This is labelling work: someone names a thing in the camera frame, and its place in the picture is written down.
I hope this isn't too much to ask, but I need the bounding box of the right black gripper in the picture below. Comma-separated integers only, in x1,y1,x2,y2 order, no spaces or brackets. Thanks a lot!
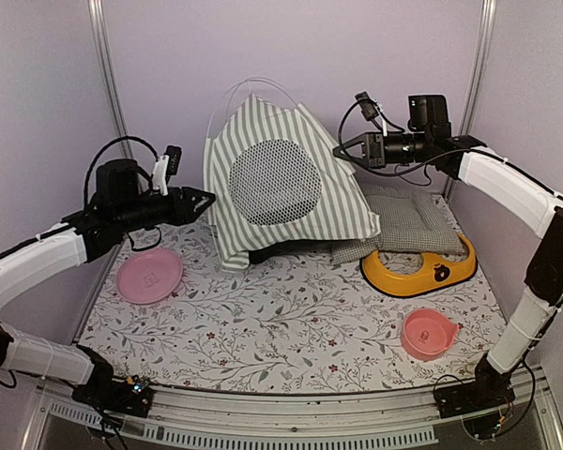
334,130,432,168

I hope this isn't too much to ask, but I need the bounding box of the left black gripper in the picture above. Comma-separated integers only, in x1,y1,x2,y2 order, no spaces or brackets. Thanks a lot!
115,186,216,233

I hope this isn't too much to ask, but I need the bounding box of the striped pet tent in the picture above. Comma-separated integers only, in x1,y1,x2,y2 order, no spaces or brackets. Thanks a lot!
203,95,381,270

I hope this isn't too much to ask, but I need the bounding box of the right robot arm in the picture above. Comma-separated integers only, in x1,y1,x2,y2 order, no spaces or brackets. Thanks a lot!
333,92,563,409

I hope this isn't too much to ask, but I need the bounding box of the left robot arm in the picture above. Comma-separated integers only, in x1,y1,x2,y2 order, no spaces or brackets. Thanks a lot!
0,155,216,407

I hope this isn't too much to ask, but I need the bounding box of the pink plate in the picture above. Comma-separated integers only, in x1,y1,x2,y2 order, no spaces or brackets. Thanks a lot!
115,247,183,306

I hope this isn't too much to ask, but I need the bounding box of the green checkered cushion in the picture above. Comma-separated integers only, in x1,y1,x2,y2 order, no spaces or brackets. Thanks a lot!
331,184,465,264

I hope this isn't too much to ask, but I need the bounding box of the yellow double bowl holder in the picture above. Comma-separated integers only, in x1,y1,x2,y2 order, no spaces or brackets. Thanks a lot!
359,233,478,298

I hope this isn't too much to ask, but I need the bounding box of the pink bowl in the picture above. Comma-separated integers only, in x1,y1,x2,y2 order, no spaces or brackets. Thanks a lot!
401,308,460,362

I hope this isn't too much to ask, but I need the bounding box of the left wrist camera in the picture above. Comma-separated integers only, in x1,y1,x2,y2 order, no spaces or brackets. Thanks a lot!
151,145,182,196

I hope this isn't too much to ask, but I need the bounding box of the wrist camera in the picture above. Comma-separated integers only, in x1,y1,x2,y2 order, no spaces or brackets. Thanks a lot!
355,92,388,136
151,145,182,196

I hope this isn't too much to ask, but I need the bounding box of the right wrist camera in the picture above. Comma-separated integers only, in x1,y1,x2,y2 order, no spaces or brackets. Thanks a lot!
355,92,388,136

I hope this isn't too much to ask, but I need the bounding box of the left camera cable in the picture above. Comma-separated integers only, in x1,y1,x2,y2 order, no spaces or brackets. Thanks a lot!
83,135,163,212

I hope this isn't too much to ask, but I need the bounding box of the right aluminium frame post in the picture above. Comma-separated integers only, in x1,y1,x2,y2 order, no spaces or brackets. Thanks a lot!
441,0,496,199

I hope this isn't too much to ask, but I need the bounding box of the aluminium frame post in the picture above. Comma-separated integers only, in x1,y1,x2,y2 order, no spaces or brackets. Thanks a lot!
441,0,496,199
87,0,128,136

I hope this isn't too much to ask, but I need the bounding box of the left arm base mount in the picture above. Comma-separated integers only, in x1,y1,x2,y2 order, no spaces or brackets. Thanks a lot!
72,375,155,418

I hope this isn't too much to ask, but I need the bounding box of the left aluminium frame post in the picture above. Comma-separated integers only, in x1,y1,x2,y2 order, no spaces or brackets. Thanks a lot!
87,0,128,136

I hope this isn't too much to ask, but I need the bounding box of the front aluminium rail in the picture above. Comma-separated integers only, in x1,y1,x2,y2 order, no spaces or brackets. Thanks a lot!
22,367,563,449

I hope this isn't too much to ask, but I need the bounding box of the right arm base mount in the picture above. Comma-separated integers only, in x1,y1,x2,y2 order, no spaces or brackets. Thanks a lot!
433,374,515,418

